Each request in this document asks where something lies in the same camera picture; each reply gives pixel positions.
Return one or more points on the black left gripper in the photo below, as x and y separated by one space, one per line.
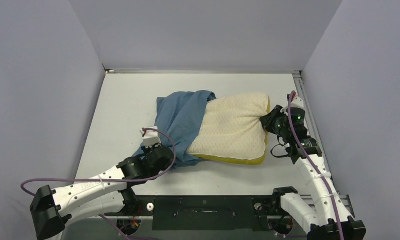
145 150

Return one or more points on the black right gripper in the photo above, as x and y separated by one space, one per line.
268 121

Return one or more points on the yellow white pillow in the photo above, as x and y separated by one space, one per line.
231 131

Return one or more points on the blue pillowcase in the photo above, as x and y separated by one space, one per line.
180 116

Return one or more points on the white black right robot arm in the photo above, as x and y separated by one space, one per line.
328 218

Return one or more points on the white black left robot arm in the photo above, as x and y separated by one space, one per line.
109 192

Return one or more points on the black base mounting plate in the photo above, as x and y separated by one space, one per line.
209 213

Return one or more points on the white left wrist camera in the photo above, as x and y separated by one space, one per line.
150 136

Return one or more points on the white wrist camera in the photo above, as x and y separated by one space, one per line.
296 102
150 136

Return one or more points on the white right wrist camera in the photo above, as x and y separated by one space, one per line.
296 102

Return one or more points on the aluminium frame rail right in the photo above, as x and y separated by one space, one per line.
310 120

